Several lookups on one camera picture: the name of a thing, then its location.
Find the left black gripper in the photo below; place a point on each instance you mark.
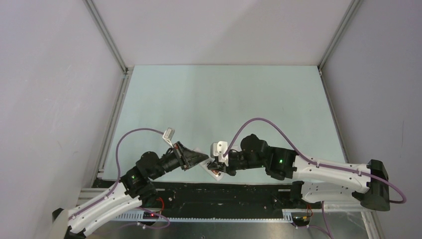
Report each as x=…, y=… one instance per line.
x=186, y=157

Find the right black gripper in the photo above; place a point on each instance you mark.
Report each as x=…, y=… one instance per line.
x=216, y=165

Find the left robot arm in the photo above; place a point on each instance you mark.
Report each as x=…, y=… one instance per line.
x=130, y=191

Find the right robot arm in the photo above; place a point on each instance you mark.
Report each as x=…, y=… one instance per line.
x=314, y=181

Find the left controller board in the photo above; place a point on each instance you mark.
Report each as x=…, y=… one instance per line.
x=150, y=216

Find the controller board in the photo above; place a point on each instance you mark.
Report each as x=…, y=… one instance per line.
x=302, y=221
x=150, y=216

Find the right controller board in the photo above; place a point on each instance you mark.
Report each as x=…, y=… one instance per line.
x=302, y=221

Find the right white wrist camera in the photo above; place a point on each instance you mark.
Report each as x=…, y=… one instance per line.
x=218, y=150

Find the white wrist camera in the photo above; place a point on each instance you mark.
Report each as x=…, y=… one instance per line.
x=218, y=150
x=168, y=135

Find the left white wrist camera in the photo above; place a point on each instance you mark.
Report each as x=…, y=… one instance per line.
x=168, y=135

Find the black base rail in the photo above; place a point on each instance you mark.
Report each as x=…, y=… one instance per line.
x=227, y=201

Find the grey slotted cable duct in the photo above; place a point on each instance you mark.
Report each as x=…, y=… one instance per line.
x=140, y=216

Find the left aluminium frame profile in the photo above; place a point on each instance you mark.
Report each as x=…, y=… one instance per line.
x=112, y=76

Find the aluminium frame profile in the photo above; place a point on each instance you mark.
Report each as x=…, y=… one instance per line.
x=112, y=76
x=345, y=67

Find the right aluminium frame profile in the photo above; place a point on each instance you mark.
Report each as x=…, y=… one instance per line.
x=345, y=67

